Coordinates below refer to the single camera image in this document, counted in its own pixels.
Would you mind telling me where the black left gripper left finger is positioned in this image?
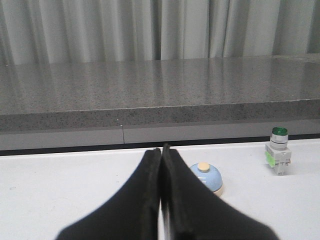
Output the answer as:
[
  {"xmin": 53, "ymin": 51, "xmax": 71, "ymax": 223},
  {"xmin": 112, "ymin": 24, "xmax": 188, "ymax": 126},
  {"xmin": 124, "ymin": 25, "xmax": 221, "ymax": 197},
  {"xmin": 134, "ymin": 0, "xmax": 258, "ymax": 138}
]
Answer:
[{"xmin": 57, "ymin": 148, "xmax": 161, "ymax": 240}]

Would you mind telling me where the grey stone counter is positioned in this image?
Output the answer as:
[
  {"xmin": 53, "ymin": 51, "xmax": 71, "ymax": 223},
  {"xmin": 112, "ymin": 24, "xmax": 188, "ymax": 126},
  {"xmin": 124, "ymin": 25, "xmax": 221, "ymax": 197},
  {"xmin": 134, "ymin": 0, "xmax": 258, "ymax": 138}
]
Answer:
[{"xmin": 0, "ymin": 53, "xmax": 320, "ymax": 151}]

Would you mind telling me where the green pushbutton switch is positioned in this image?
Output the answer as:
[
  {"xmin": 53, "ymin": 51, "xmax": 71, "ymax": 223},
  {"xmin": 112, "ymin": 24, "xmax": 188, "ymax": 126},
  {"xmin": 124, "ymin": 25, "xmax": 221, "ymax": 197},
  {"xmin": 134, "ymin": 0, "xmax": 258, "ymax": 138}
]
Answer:
[{"xmin": 265, "ymin": 126, "xmax": 292, "ymax": 175}]

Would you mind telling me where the blue dome call bell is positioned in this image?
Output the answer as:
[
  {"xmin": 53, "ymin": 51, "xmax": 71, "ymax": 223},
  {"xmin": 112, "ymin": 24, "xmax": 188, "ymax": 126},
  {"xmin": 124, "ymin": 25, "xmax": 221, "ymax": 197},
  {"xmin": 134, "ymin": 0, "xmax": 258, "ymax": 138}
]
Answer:
[{"xmin": 190, "ymin": 162, "xmax": 224, "ymax": 197}]

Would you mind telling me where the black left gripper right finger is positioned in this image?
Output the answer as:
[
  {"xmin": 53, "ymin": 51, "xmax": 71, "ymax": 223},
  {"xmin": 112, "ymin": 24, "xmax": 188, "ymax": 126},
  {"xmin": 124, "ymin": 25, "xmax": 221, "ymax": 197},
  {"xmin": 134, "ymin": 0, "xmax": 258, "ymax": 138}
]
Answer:
[{"xmin": 160, "ymin": 144, "xmax": 278, "ymax": 240}]

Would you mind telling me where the grey curtain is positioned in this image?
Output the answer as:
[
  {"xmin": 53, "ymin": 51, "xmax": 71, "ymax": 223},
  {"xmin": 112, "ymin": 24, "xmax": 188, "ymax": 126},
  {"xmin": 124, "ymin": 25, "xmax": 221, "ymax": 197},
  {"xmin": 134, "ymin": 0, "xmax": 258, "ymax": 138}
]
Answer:
[{"xmin": 0, "ymin": 0, "xmax": 320, "ymax": 65}]

